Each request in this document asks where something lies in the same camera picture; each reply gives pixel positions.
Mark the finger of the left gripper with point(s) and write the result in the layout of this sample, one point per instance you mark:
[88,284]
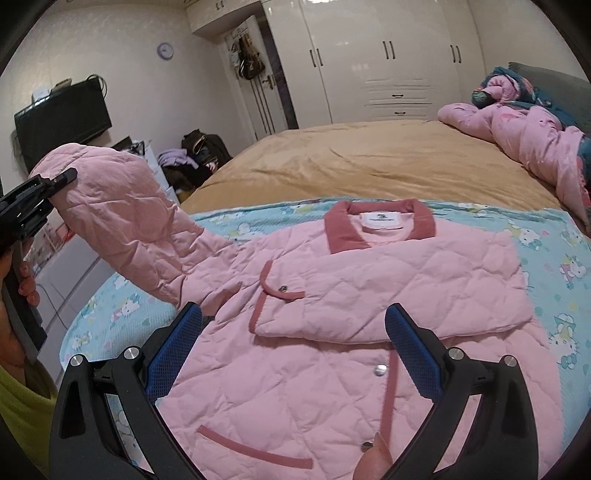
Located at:
[60,181]

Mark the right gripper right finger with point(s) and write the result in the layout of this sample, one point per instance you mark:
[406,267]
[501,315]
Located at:
[481,424]

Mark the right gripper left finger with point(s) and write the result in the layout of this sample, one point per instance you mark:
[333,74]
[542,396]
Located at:
[85,442]

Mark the pink quilted jacket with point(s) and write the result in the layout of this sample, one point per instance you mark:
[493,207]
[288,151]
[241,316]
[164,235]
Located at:
[295,374]

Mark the lilac clothes pile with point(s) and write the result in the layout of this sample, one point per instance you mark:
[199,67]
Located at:
[175,157]

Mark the white bedroom door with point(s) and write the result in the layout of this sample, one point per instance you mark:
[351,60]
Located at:
[262,95]

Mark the person left hand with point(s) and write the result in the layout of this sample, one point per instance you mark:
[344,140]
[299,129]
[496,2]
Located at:
[13,356]

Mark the person right hand thumb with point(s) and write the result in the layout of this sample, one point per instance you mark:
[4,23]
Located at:
[375,461]

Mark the yellow green sleeve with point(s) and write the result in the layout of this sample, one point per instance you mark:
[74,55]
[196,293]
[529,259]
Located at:
[27,409]

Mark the white drawer chest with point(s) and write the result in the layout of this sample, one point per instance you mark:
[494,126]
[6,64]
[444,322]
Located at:
[142,149]

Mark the blue cartoon cat blanket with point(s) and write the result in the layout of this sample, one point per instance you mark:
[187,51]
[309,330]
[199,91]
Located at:
[555,256]

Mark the black backpack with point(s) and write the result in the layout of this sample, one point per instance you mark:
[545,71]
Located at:
[207,150]

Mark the hanging bags on door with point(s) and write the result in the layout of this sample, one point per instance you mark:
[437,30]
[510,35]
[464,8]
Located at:
[246,58]

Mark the tan bed cover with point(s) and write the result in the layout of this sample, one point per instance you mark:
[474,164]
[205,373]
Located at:
[384,160]

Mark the white glossy wardrobe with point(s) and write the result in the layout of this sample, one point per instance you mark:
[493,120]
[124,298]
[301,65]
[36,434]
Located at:
[354,61]

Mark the grey headboard cushion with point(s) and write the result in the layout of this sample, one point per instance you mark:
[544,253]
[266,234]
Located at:
[570,93]

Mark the black wall television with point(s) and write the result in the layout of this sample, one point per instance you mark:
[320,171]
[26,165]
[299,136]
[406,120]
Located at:
[73,114]

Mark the round purple wall clock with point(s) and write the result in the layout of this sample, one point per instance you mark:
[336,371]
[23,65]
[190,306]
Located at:
[165,51]

